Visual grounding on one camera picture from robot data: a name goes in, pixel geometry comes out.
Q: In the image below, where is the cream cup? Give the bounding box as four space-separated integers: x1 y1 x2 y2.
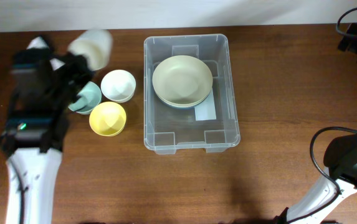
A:
67 29 113 71

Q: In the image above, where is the cream plate bottom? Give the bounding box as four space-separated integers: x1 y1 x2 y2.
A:
156 91 212 106

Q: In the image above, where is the blue plate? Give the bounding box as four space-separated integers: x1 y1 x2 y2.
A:
163 101 195 110

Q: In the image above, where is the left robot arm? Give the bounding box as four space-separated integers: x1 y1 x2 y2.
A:
0 49 94 223

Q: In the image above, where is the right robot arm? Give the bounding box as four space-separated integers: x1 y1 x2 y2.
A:
274 126 357 223

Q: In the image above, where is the mint green small bowl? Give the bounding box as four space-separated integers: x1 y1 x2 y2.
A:
68 82 102 114

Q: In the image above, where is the white small bowl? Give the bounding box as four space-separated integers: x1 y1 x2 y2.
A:
100 70 136 103

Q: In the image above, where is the yellow small bowl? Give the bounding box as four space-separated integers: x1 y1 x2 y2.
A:
89 101 127 136

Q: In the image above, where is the clear plastic storage bin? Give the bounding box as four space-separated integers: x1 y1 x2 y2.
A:
144 34 240 154

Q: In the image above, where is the white label in bin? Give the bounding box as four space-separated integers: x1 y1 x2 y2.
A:
194 90 216 121

